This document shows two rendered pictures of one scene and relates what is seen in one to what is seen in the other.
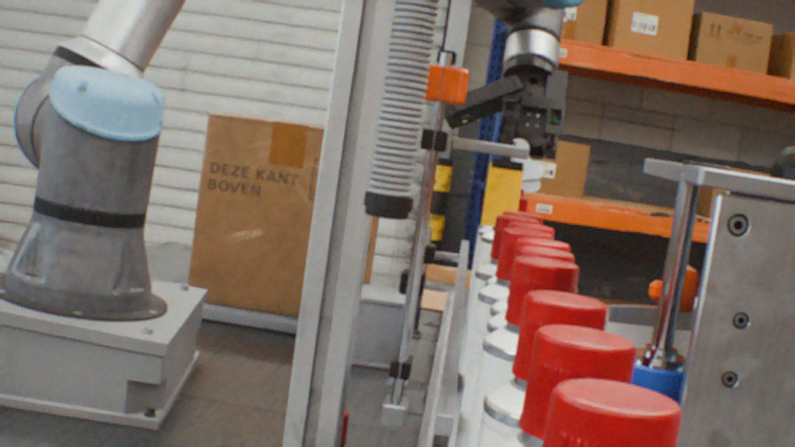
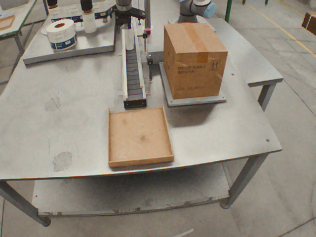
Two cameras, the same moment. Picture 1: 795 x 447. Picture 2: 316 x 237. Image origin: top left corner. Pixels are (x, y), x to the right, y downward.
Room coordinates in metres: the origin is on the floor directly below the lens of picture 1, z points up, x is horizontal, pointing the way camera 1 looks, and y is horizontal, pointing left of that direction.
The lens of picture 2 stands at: (2.49, -0.20, 1.63)
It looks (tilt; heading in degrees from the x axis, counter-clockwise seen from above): 48 degrees down; 169
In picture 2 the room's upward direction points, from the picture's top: straight up
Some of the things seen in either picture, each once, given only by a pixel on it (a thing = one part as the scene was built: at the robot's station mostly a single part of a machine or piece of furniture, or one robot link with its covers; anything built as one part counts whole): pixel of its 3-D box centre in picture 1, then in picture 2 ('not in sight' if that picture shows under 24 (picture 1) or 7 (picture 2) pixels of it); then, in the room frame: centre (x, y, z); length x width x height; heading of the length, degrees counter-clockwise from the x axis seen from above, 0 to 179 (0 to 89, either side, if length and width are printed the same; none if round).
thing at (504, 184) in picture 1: (502, 193); not in sight; (0.88, -0.09, 1.09); 0.03 x 0.01 x 0.06; 86
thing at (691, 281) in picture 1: (672, 286); not in sight; (0.49, -0.14, 1.08); 0.03 x 0.02 x 0.02; 176
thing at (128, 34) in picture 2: not in sight; (128, 34); (1.23, -0.13, 0.98); 0.05 x 0.05 x 0.20
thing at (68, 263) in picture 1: (83, 249); (187, 18); (1.01, 0.31, 0.97); 0.15 x 0.15 x 0.10
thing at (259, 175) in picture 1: (295, 210); (191, 58); (1.57, 0.16, 0.99); 0.30 x 0.24 x 0.27; 177
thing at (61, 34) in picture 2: not in sight; (61, 34); (1.00, -0.59, 0.95); 0.20 x 0.20 x 0.14
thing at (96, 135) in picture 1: (99, 137); (188, 3); (1.02, 0.31, 1.09); 0.13 x 0.12 x 0.14; 33
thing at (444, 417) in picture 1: (460, 294); (135, 33); (1.17, -0.08, 0.95); 1.07 x 0.01 x 0.01; 176
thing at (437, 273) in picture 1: (477, 293); (138, 132); (1.88, -0.17, 0.85); 0.30 x 0.26 x 0.04; 176
